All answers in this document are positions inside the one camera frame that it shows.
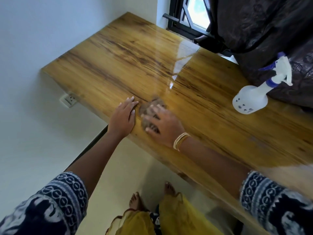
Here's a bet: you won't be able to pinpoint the white spray bottle blue trigger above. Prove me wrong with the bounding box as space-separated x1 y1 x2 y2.
232 52 293 115

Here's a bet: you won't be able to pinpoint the wooden table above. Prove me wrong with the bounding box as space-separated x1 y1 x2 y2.
40 11 313 235

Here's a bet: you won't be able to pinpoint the person's right foot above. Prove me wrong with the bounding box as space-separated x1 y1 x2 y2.
164 181 176 196

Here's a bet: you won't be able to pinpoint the black framed window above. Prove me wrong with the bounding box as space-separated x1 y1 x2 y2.
162 0 213 41

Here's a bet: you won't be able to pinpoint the person's left forearm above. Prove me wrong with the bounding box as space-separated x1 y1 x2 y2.
65 131 123 198

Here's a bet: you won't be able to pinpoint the person's foot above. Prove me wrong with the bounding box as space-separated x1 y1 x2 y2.
164 181 176 196
129 192 145 211

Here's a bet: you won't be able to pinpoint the brown striped cleaning cloth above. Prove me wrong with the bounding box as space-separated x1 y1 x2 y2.
139 96 168 134

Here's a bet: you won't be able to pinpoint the yellow garment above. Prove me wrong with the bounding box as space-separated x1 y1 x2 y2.
105 193 223 235

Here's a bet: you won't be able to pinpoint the person's right hand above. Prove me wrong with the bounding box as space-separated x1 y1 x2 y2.
141 104 186 148

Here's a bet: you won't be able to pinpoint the person's left foot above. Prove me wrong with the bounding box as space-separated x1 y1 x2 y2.
129 192 145 211

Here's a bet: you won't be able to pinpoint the gold bangles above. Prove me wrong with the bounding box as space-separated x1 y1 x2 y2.
173 132 191 151

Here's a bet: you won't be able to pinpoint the white wall socket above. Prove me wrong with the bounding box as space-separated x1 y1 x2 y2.
59 93 78 108

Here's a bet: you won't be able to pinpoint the person's right forearm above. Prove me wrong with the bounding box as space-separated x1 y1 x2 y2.
180 137 251 200

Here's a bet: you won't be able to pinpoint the brown leaf-patterned curtain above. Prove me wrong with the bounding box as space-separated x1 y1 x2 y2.
193 0 313 109

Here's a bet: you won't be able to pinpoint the person's left hand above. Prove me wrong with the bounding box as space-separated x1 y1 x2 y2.
107 96 139 139

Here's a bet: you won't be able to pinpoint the blue white patterned top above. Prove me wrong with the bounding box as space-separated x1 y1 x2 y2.
0 170 313 235

